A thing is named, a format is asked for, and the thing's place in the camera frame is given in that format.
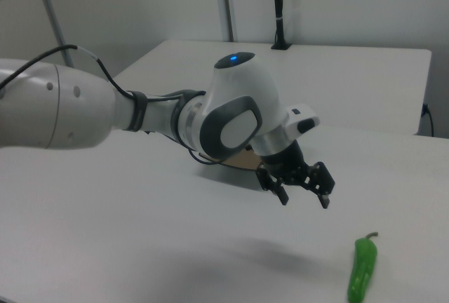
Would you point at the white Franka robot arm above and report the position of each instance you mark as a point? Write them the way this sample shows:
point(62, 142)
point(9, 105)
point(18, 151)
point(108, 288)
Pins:
point(245, 89)

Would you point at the tall black camera pole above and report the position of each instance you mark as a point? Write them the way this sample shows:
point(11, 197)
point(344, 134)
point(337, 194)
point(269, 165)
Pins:
point(279, 8)

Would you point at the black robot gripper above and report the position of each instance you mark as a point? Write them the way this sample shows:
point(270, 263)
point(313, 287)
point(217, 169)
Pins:
point(282, 162)

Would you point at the green chili pepper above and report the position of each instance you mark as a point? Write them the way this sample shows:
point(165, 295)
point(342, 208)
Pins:
point(363, 264)

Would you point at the white adjacent table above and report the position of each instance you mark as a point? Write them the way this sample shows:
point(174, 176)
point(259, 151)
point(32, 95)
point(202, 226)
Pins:
point(350, 82)

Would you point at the metal post with brown strip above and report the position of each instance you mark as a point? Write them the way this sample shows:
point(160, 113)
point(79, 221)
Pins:
point(226, 1)

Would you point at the square brown ceramic plate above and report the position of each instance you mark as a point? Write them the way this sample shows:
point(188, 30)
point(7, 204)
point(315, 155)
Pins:
point(242, 162)

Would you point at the grey metal wall post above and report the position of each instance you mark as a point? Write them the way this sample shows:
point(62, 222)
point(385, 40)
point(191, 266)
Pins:
point(52, 19)

